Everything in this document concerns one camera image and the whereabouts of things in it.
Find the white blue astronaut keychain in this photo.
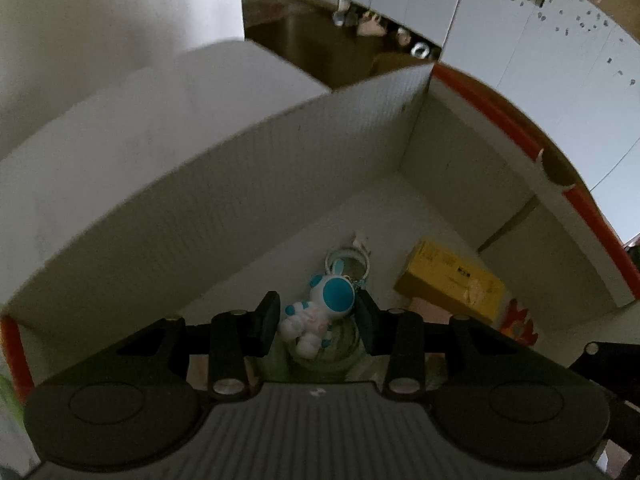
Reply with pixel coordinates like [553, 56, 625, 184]
[278, 260, 357, 359]

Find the red cardboard box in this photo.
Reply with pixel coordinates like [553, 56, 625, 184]
[0, 62, 640, 402]

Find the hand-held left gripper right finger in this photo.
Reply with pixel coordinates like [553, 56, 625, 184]
[352, 291, 587, 403]

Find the white wooden wall cabinet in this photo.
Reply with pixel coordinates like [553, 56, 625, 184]
[280, 0, 640, 197]

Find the pile of house slippers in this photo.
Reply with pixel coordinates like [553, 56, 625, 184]
[333, 6, 434, 59]

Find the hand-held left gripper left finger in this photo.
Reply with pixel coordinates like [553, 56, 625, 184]
[64, 290, 282, 403]

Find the wooden chair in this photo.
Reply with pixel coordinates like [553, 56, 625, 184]
[370, 52, 436, 81]

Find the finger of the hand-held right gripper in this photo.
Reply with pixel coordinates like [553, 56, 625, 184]
[570, 341, 640, 401]

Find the small yellow box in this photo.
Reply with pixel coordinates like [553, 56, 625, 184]
[393, 238, 506, 325]

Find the red figure keychain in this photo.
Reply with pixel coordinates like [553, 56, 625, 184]
[500, 297, 540, 346]

